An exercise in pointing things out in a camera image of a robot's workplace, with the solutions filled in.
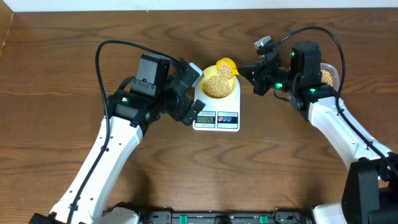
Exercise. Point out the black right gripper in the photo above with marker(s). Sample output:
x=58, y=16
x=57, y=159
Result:
x=258, y=78

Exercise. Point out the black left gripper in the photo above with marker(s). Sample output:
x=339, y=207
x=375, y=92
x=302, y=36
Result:
x=179, y=112

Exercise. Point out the yellow measuring scoop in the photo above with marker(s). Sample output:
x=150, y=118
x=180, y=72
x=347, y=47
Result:
x=226, y=68

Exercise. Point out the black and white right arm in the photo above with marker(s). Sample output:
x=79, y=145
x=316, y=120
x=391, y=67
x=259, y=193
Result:
x=370, y=194

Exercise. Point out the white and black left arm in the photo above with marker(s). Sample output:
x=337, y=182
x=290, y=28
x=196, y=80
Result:
x=159, y=86

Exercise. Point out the white digital kitchen scale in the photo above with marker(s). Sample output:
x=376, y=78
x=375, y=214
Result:
x=221, y=114

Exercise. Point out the soybeans in yellow bowl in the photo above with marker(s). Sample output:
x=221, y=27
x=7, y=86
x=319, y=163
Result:
x=217, y=87

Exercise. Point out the pale yellow plastic bowl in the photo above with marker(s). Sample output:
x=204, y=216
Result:
x=210, y=71

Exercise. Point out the clear container of soybeans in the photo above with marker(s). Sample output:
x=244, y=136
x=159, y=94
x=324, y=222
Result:
x=330, y=75

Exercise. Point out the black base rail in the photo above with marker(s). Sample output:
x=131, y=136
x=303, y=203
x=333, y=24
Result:
x=279, y=216

